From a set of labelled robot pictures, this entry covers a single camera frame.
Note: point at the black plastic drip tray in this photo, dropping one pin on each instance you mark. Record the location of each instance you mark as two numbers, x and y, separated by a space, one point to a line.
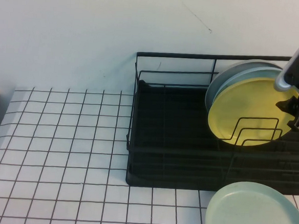
175 113

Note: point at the light blue round plate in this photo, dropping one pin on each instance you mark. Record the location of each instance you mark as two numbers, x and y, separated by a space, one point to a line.
260 74

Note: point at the white black-grid tablecloth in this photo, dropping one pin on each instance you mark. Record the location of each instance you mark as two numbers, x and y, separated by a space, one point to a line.
60 141

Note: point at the grey round plate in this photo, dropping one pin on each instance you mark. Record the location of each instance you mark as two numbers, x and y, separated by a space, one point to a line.
210 92

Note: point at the yellow round plate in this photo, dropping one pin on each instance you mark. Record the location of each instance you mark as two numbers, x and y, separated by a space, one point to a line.
247 106

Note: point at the mint green round plate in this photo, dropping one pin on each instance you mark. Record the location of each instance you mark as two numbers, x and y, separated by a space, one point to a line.
250 216

